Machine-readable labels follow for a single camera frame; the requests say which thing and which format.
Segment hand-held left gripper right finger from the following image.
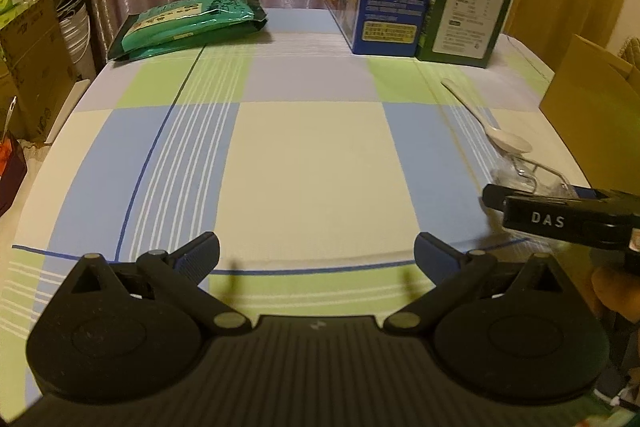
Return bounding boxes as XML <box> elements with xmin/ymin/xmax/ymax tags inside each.
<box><xmin>384</xmin><ymin>232</ymin><xmax>563</xmax><ymax>330</ymax></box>

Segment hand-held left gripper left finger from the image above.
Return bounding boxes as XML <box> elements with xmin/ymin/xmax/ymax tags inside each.
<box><xmin>70</xmin><ymin>232</ymin><xmax>251</xmax><ymax>335</ymax></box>

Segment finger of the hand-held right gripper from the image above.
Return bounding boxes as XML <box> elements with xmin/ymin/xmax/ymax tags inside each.
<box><xmin>482</xmin><ymin>184</ymin><xmax>537</xmax><ymax>212</ymax></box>
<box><xmin>570</xmin><ymin>186</ymin><xmax>640</xmax><ymax>204</ymax></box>

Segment clear plastic bag with clip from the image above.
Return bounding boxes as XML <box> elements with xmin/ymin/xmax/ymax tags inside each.
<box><xmin>487</xmin><ymin>152</ymin><xmax>578</xmax><ymax>200</ymax></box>

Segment brown cardboard box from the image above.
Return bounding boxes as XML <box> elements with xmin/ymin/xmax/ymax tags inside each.
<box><xmin>539</xmin><ymin>34</ymin><xmax>640</xmax><ymax>198</ymax></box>

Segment checked tablecloth desktop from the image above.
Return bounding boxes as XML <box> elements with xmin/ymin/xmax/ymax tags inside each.
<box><xmin>0</xmin><ymin>7</ymin><xmax>621</xmax><ymax>408</ymax></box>

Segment person's right hand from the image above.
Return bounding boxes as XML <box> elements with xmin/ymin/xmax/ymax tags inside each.
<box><xmin>591</xmin><ymin>263</ymin><xmax>640</xmax><ymax>324</ymax></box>

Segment white plastic spoon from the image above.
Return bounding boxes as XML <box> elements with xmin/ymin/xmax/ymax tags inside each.
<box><xmin>441</xmin><ymin>78</ymin><xmax>532</xmax><ymax>154</ymax></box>

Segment quilted chair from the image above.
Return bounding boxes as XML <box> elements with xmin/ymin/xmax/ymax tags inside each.
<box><xmin>619</xmin><ymin>37</ymin><xmax>640</xmax><ymax>68</ymax></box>

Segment dark red container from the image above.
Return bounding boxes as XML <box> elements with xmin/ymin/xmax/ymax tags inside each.
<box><xmin>0</xmin><ymin>139</ymin><xmax>28</xmax><ymax>214</ymax></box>

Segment green foil packet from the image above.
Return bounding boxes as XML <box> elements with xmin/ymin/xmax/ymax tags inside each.
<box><xmin>110</xmin><ymin>24</ymin><xmax>268</xmax><ymax>62</ymax></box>
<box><xmin>121</xmin><ymin>0</ymin><xmax>269</xmax><ymax>54</ymax></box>

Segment thin metal tool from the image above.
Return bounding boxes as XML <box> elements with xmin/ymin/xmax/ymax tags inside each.
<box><xmin>4</xmin><ymin>96</ymin><xmax>18</xmax><ymax>142</ymax></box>

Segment brown cardboard carton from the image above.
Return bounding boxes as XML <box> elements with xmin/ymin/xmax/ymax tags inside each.
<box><xmin>0</xmin><ymin>0</ymin><xmax>81</xmax><ymax>142</ymax></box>

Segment stack of white bowls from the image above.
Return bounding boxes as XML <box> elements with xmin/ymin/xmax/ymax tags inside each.
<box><xmin>56</xmin><ymin>0</ymin><xmax>97</xmax><ymax>80</ymax></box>

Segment green tissue packs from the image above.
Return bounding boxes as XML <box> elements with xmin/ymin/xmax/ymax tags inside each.
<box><xmin>0</xmin><ymin>0</ymin><xmax>38</xmax><ymax>28</ymax></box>

